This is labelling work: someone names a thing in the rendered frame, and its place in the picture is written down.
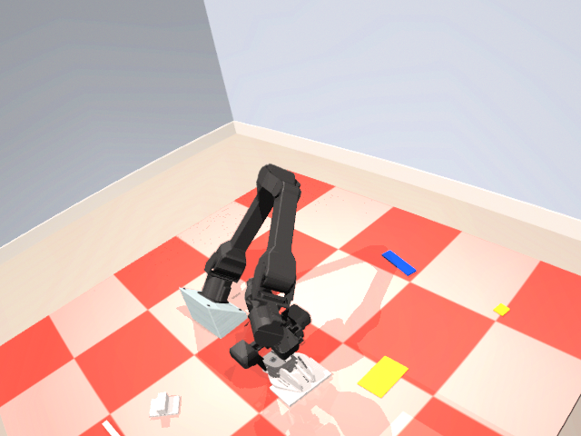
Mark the yellow flat rectangular plate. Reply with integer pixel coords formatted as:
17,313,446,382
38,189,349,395
358,355,408,398

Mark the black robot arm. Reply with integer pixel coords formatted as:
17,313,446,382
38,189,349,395
197,163,305,360

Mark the blue flat bar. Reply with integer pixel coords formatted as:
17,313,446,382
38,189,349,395
381,250,417,276

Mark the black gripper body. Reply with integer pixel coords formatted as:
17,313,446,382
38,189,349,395
229,304,312,369

